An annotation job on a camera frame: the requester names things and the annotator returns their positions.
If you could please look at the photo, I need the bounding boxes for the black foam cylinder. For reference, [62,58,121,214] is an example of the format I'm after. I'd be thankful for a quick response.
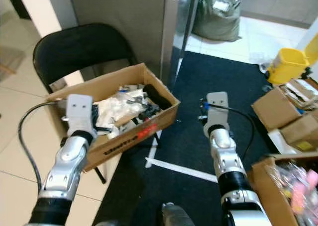
[142,84,172,111]

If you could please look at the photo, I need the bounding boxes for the open cardboard box with papers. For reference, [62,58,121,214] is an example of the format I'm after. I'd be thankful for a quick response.
[278,77,318,110]

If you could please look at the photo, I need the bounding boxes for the grey kitchen cabinet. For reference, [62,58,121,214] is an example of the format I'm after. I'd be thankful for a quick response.
[238,0,318,28]

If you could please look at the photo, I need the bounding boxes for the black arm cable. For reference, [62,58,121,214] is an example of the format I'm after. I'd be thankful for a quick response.
[18,100,68,193]
[203,103,255,161]

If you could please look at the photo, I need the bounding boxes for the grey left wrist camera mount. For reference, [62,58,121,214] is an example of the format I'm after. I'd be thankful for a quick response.
[66,94,95,136]

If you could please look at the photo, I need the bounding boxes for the pink plastic wrappers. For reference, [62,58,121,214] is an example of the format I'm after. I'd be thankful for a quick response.
[268,161,318,218]

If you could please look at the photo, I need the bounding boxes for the cardboard box with red print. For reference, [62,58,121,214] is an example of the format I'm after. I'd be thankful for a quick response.
[46,63,181,173]

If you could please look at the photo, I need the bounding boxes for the stainless steel fridge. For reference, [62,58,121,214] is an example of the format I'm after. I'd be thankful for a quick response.
[67,0,197,85]

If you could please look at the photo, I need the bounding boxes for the white plastic piece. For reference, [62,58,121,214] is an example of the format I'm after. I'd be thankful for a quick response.
[267,136,297,155]

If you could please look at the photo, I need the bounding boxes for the closed brown cardboard box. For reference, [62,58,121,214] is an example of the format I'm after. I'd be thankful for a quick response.
[251,87,301,132]

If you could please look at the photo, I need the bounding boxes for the green filled sack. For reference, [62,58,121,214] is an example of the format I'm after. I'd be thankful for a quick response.
[193,0,243,42]

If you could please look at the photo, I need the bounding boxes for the cardboard box of wrappers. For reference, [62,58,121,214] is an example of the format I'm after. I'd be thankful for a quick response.
[250,154,318,226]

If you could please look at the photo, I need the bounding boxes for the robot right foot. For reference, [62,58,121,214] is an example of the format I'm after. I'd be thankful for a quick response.
[161,202,197,226]

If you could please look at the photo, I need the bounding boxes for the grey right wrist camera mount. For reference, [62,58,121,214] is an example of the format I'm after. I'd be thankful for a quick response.
[205,91,230,136]

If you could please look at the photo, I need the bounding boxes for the clear plastic bag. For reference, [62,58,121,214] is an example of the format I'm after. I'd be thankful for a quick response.
[97,89,147,130]

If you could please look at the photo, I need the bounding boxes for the black and red tool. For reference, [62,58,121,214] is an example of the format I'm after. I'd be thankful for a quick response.
[132,103,160,125]

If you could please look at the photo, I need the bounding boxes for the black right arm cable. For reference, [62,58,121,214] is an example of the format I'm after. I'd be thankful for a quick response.
[203,103,255,161]

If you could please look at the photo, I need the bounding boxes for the yellow plastic bin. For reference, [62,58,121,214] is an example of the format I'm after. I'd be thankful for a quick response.
[267,33,318,85]

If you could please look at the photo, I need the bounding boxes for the white floor tape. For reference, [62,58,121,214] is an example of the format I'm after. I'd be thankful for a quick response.
[145,132,219,183]

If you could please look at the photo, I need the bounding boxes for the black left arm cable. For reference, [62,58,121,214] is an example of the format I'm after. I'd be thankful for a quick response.
[18,100,68,193]

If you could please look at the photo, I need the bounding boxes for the black folding chair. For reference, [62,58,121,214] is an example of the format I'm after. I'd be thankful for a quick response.
[33,22,139,93]

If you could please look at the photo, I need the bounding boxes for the black floor mat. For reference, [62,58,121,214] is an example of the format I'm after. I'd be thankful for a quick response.
[94,51,318,226]

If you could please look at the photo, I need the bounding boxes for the small box with yellow label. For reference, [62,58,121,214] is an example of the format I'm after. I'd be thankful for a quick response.
[278,114,318,152]

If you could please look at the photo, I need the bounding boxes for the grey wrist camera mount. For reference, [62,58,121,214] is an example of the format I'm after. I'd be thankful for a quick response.
[66,94,95,136]
[205,91,230,136]

